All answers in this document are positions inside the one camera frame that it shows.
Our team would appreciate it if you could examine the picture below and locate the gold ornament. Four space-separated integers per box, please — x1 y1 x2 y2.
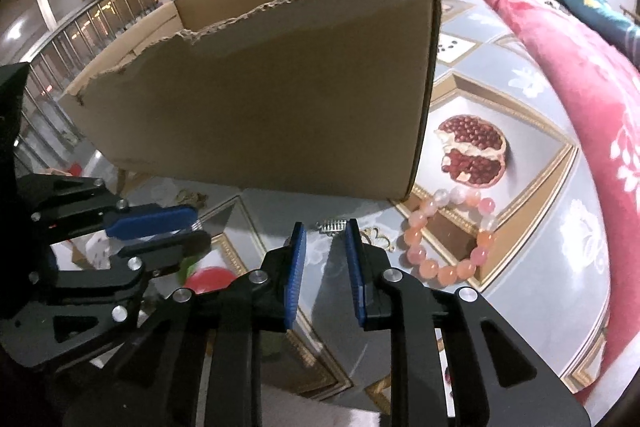
172 189 208 208

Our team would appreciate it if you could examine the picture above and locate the pink floral blanket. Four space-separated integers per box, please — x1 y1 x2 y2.
452 0 640 413

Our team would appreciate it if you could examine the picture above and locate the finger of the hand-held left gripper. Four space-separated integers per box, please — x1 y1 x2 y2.
17 174 199 243
10 231 212 365

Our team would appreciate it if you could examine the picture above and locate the white fluffy cloth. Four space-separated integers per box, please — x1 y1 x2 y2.
320 402 381 427

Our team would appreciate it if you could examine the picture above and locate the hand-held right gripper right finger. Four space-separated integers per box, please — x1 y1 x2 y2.
345 218 593 427

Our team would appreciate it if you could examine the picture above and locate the metal stair railing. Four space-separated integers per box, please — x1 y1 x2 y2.
0 0 166 168

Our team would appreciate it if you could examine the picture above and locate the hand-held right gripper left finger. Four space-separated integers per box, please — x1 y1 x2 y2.
62 222 308 427

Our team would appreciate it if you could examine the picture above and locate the orange bead bracelet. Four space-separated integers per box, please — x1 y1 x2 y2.
401 187 499 286

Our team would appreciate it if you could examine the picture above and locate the brown cardboard box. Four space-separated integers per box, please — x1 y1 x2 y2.
59 0 442 202

